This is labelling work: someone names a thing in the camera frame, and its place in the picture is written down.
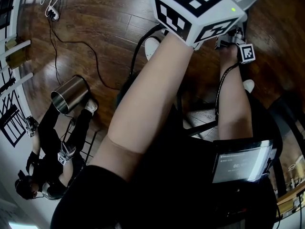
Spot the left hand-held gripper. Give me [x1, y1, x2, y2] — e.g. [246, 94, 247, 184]
[149, 0, 246, 51]

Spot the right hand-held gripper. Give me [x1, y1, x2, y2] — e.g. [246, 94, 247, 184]
[214, 25, 256, 64]

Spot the stainless steel wastebasket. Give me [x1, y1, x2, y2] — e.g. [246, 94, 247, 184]
[50, 74, 91, 115]

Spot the person's right forearm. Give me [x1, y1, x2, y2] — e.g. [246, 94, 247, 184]
[218, 47, 254, 140]

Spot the person's left forearm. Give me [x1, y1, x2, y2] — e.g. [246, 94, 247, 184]
[106, 32, 194, 155]

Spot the person's white shoe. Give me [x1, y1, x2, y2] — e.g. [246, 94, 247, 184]
[85, 98, 99, 116]
[242, 79, 255, 93]
[144, 36, 161, 62]

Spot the black metal stool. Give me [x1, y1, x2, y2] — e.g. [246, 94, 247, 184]
[176, 93, 220, 138]

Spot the black screen device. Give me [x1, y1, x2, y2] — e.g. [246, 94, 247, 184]
[211, 139, 274, 184]

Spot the white power strip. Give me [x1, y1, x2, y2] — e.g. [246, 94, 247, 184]
[44, 6, 60, 21]

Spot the wooden table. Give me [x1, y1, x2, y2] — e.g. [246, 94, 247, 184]
[275, 188, 305, 223]

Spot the person's black clothing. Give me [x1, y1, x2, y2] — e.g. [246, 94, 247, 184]
[50, 72, 284, 229]

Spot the wooden box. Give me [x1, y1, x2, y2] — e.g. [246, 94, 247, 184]
[4, 39, 27, 69]

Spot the white slatted rack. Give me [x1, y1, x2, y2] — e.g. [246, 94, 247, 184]
[0, 31, 33, 97]

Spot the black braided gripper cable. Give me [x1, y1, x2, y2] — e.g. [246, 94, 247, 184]
[214, 62, 240, 121]

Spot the thick black curved hose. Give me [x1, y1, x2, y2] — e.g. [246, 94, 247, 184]
[129, 24, 169, 81]

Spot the long black floor cable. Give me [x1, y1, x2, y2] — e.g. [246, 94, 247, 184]
[47, 17, 120, 91]

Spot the black wire frame chair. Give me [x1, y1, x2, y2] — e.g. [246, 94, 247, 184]
[59, 117, 100, 167]

